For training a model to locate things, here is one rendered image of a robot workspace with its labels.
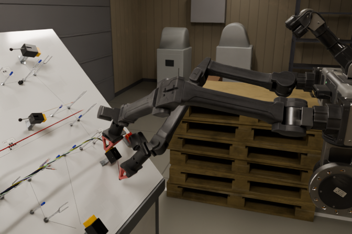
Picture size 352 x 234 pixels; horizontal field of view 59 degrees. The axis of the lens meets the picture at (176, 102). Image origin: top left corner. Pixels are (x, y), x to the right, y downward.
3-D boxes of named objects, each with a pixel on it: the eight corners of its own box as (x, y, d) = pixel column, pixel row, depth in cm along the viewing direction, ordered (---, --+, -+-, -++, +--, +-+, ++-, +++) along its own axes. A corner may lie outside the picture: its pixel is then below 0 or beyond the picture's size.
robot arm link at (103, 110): (129, 126, 124) (133, 106, 127) (101, 119, 120) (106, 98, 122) (120, 129, 135) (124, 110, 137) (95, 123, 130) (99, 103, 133)
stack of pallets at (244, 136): (305, 170, 353) (318, 86, 324) (319, 223, 264) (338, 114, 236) (187, 155, 387) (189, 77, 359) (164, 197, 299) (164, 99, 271)
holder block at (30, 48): (1, 53, 135) (11, 40, 131) (26, 56, 144) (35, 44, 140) (4, 62, 133) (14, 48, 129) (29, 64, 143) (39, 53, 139)
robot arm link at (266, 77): (199, 52, 147) (202, 64, 155) (189, 75, 141) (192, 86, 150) (297, 73, 131) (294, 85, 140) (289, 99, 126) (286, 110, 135)
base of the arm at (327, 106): (343, 145, 85) (350, 104, 81) (311, 142, 87) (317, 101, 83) (336, 134, 93) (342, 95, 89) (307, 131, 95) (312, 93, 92)
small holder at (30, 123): (10, 121, 119) (19, 111, 116) (32, 120, 127) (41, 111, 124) (14, 131, 118) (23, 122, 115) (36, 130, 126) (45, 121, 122)
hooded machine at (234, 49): (251, 91, 691) (256, 22, 647) (249, 99, 633) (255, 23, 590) (218, 89, 709) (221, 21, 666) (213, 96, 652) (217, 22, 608)
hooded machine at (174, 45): (167, 87, 729) (167, 26, 689) (190, 89, 712) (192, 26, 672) (156, 93, 666) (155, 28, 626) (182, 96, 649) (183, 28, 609)
